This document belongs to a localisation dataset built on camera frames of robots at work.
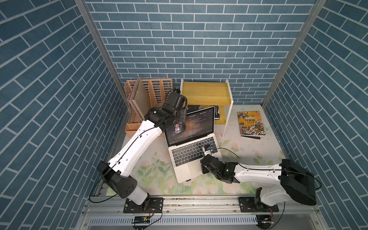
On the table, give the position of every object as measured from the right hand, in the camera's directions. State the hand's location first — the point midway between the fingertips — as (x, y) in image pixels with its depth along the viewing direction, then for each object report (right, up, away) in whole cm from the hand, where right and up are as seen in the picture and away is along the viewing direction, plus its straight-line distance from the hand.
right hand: (201, 162), depth 84 cm
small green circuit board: (-31, -25, -12) cm, 42 cm away
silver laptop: (-7, +13, +2) cm, 15 cm away
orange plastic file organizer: (-33, +46, +21) cm, 61 cm away
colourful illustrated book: (+38, +21, +22) cm, 49 cm away
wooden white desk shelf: (+4, +40, -2) cm, 40 cm away
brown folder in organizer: (-41, +40, +15) cm, 59 cm away
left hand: (-9, +29, -10) cm, 32 cm away
